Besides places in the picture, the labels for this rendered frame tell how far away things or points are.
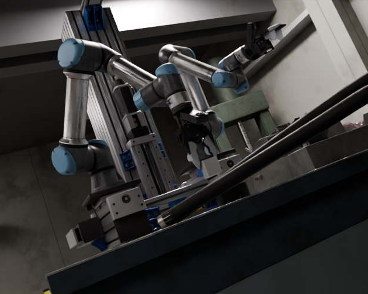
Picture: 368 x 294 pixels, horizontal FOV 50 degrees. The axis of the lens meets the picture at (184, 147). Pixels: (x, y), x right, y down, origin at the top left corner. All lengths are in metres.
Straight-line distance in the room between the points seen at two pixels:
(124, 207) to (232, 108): 3.43
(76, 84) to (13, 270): 6.36
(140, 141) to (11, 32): 2.29
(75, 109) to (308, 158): 0.96
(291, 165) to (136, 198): 0.72
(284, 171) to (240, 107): 3.80
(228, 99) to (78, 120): 3.41
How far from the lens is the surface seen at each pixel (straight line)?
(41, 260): 7.78
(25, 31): 3.94
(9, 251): 7.79
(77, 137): 1.63
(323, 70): 4.75
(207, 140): 1.28
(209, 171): 1.23
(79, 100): 1.61
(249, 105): 4.88
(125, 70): 1.60
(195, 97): 2.07
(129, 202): 1.55
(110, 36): 2.22
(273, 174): 1.12
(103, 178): 1.69
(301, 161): 1.01
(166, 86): 1.31
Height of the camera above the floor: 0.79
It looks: 10 degrees up
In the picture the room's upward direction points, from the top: 22 degrees counter-clockwise
